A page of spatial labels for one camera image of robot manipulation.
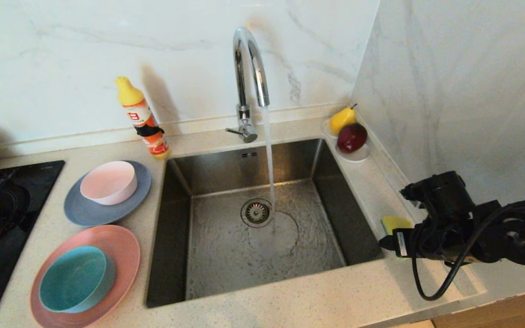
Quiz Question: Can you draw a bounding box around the yellow fish-shaped sponge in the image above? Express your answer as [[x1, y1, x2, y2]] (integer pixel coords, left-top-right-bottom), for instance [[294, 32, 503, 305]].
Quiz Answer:
[[381, 215, 414, 237]]

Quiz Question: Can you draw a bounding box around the chrome gooseneck faucet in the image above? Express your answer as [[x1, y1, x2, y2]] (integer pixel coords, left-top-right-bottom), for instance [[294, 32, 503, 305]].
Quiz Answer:
[[226, 26, 270, 144]]

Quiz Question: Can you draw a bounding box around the yellow-capped orange dish soap bottle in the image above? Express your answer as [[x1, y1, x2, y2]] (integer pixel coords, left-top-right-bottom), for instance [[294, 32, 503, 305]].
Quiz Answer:
[[115, 76, 170, 160]]

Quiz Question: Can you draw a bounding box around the pale pink bowl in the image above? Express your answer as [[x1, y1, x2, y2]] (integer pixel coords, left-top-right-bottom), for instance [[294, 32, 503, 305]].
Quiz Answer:
[[80, 160, 138, 205]]

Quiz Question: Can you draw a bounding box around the stainless steel sink basin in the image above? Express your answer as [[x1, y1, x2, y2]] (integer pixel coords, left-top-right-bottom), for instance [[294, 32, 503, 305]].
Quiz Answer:
[[146, 138, 386, 308]]

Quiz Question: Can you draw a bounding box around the small white dish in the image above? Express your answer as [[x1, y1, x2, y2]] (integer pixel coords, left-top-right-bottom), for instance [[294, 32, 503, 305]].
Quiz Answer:
[[321, 119, 371, 163]]

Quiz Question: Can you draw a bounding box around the light wooden cabinet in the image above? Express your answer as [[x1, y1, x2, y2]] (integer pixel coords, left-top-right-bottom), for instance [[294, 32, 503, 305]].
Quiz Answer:
[[431, 285, 525, 328]]

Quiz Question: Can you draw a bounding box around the dark red apple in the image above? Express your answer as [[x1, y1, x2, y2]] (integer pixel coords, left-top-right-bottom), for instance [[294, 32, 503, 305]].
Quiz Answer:
[[337, 123, 368, 154]]

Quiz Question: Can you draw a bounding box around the yellow pear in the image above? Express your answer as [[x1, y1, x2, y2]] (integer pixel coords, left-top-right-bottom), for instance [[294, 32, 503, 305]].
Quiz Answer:
[[329, 104, 358, 135]]

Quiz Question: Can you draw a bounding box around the round metal drain strainer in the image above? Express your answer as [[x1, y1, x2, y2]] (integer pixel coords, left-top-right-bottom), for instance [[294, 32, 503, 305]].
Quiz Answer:
[[241, 198, 274, 228]]

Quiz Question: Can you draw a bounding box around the pink plate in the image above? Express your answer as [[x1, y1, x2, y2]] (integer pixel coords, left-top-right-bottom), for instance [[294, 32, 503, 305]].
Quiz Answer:
[[30, 225, 141, 328]]

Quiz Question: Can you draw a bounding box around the blue-grey plate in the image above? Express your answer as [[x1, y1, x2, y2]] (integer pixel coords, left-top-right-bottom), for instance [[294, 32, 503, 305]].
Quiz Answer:
[[64, 160, 152, 227]]

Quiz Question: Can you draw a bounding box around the teal bowl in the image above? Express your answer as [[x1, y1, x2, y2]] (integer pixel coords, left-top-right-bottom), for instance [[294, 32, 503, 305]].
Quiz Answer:
[[39, 246, 117, 313]]

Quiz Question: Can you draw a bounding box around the black induction cooktop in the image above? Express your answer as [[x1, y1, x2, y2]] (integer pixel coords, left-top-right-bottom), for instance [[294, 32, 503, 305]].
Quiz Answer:
[[0, 160, 65, 328]]

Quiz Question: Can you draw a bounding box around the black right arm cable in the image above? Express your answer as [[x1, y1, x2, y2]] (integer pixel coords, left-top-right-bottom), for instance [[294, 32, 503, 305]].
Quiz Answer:
[[411, 196, 525, 301]]

